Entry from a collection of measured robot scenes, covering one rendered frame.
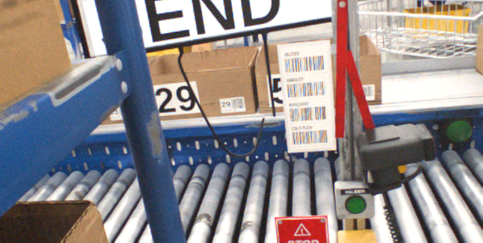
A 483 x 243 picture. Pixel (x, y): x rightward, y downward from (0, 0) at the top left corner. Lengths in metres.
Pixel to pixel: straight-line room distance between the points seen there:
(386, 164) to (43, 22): 0.57
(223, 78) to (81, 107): 1.14
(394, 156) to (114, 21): 0.53
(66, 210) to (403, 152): 0.52
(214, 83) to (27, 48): 1.14
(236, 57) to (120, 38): 1.35
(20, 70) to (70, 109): 0.04
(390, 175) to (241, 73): 0.73
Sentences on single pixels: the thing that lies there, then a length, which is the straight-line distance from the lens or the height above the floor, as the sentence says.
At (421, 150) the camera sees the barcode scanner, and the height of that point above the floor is 1.07.
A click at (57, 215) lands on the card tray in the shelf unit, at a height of 1.23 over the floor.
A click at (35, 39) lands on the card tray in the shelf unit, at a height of 1.36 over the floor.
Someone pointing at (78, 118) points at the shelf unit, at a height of 1.32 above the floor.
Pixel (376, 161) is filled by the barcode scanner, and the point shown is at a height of 1.05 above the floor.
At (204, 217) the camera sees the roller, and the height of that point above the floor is 0.75.
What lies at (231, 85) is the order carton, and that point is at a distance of 1.37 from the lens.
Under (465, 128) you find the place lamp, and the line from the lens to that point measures 1.41.
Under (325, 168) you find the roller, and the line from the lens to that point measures 1.32.
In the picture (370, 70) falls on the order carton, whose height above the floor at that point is 1.00.
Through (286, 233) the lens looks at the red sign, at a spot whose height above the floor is 0.88.
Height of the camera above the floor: 1.40
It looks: 20 degrees down
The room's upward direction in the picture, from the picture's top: 8 degrees counter-clockwise
